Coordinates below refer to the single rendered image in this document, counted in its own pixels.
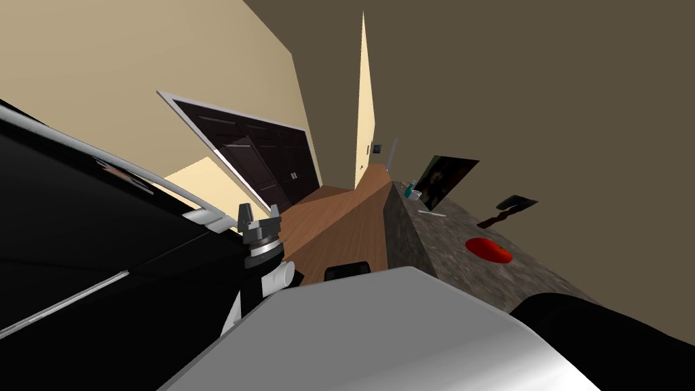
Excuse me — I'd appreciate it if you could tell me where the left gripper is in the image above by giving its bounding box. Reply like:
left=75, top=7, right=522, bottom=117
left=237, top=203, right=283, bottom=246

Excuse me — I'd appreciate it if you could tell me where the black appliance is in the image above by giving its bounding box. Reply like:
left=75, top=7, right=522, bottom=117
left=0, top=100, right=284, bottom=391

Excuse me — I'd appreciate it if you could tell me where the dark framed picture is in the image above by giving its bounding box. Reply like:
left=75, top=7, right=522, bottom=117
left=413, top=154, right=481, bottom=212

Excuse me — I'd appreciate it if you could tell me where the red tomato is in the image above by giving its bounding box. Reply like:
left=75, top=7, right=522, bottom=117
left=464, top=236, right=514, bottom=265

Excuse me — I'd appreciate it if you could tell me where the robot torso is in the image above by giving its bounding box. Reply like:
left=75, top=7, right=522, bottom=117
left=156, top=261, right=605, bottom=391

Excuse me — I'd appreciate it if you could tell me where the silver appliance handle bar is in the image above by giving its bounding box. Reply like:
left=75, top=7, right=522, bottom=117
left=0, top=103, right=241, bottom=236

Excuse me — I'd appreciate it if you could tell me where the dark brown double door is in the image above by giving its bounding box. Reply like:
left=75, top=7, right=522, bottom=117
left=156, top=90, right=324, bottom=215

